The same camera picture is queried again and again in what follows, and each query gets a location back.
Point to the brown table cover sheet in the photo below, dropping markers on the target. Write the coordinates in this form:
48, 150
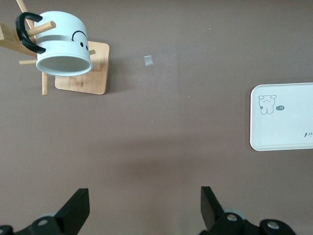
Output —
159, 122

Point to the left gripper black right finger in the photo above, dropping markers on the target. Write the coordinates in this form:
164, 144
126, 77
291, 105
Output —
220, 225

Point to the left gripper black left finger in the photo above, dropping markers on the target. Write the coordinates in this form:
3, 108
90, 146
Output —
66, 215

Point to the wooden mug rack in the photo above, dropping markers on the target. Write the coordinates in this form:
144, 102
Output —
95, 73

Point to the small clear tape piece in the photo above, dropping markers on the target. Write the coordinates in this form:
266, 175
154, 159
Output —
148, 60

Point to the cream tray with bear drawing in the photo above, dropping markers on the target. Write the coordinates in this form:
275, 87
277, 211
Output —
283, 122

